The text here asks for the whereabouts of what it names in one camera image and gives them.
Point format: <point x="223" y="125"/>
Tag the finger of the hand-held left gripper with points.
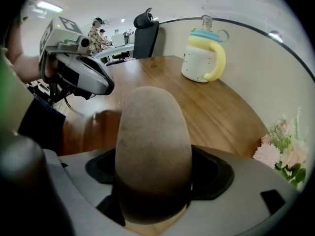
<point x="92" y="82"/>
<point x="104" y="70"/>

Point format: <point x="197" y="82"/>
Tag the person's left forearm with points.
<point x="27" y="65"/>

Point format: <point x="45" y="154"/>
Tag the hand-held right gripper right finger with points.
<point x="246" y="181"/>

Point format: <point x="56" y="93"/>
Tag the beige desk partition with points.
<point x="258" y="77"/>

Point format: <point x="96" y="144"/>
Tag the brown oval item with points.
<point x="153" y="151"/>

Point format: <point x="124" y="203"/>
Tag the white background desk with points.
<point x="115" y="49"/>

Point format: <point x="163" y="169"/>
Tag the ceiling light panel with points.
<point x="49" y="6"/>

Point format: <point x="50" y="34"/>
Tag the wooden table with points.
<point x="211" y="112"/>

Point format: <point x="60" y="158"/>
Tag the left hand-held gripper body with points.
<point x="64" y="37"/>

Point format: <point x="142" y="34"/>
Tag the black office chair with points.
<point x="145" y="38"/>

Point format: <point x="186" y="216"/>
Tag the person's green shirt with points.
<point x="11" y="92"/>

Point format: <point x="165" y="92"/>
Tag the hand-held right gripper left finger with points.
<point x="81" y="200"/>

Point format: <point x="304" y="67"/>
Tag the person's dark trousers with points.
<point x="43" y="124"/>

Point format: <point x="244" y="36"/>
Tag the pink flower bouquet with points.
<point x="285" y="151"/>

